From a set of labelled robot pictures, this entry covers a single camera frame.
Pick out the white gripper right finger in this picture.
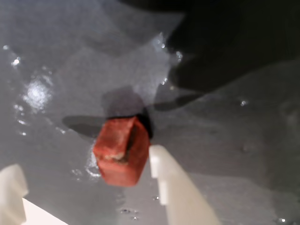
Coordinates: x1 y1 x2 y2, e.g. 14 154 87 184
149 144 221 225

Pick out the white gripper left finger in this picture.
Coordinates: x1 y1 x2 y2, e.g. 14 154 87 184
0 164 70 225

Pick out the red cube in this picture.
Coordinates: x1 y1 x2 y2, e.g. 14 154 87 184
92 116 150 188

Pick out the black table mat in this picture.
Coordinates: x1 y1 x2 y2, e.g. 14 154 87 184
0 0 300 225

